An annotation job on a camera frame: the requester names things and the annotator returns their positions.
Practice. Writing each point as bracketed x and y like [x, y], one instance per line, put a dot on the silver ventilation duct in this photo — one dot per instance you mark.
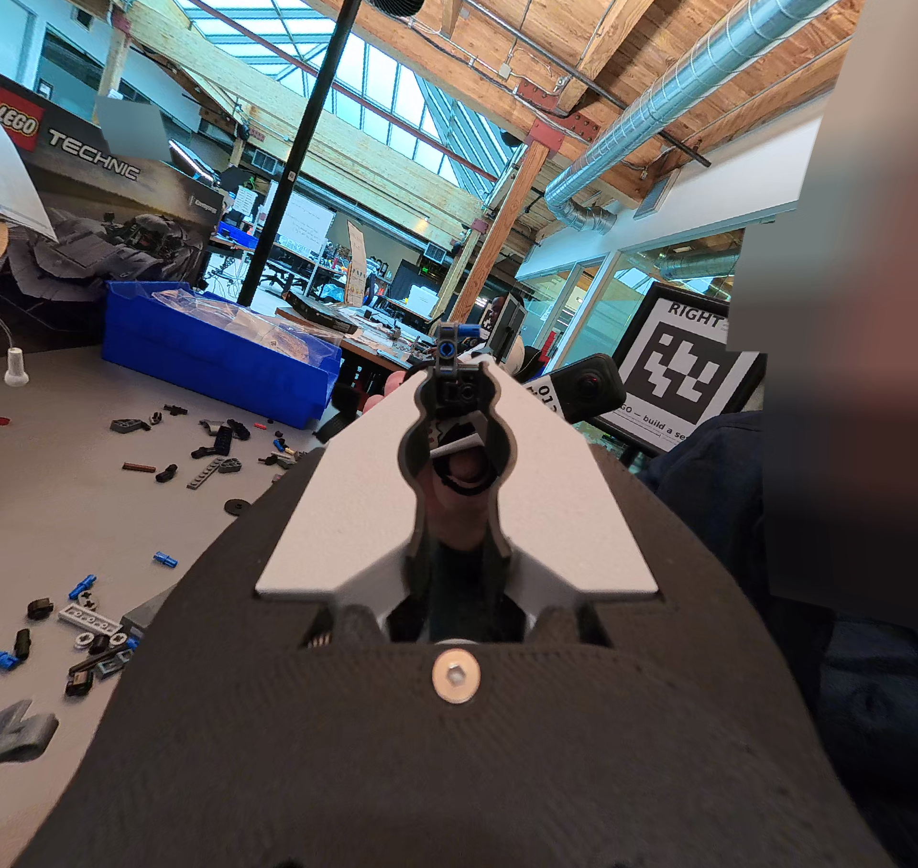
[717, 72]

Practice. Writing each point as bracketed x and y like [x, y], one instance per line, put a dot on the pile of small lego pieces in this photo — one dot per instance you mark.
[90, 619]

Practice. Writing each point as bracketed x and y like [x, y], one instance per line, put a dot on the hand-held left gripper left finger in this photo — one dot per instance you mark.
[337, 524]

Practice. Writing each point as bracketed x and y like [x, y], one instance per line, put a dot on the black vertical pole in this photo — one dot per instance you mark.
[301, 129]

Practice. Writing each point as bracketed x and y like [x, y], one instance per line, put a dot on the dark printed set box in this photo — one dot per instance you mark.
[107, 251]

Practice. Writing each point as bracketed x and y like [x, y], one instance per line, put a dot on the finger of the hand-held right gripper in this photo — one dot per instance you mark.
[459, 446]

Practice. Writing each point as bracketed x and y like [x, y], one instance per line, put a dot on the clear plastic bags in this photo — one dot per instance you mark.
[251, 316]

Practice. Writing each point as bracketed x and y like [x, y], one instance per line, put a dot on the flat black box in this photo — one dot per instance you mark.
[323, 312]

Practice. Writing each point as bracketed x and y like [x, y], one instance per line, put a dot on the black lego wheel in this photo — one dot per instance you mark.
[462, 484]

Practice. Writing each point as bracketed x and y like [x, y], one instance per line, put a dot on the person's right hand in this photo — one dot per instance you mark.
[459, 517]

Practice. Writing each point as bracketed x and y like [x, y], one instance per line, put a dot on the person's right forearm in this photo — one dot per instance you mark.
[459, 588]

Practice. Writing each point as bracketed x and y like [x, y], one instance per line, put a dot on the person's body in dark clothing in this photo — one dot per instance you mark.
[703, 488]

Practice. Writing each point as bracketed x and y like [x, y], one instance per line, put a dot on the grey lego car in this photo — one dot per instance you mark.
[25, 732]

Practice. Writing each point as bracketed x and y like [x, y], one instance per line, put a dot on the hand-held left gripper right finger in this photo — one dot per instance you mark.
[574, 524]

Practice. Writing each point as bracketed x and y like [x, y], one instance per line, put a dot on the small grey lego subassembly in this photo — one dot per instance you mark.
[455, 370]

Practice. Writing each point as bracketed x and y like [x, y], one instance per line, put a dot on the whiteboard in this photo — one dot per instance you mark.
[305, 224]

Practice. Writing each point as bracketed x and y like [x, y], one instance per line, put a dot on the scattered dark lego pieces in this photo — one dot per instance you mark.
[222, 439]

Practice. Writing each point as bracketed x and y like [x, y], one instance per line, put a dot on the instruction booklet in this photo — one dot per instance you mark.
[21, 187]

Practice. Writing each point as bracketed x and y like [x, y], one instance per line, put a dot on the blue plastic bin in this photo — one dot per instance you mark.
[215, 366]

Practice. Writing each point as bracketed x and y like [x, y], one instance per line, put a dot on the wooden support post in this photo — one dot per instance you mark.
[495, 237]

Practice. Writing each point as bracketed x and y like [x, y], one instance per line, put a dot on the framed marker sign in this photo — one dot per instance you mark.
[681, 373]

